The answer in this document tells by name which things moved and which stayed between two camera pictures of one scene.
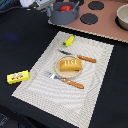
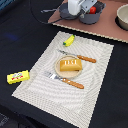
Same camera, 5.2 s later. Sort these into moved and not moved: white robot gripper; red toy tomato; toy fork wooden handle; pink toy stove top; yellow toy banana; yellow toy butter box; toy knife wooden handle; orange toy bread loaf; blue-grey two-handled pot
Moved: white robot gripper; red toy tomato; blue-grey two-handled pot
Not moved: yellow toy banana; toy knife wooden handle; yellow toy butter box; pink toy stove top; orange toy bread loaf; toy fork wooden handle
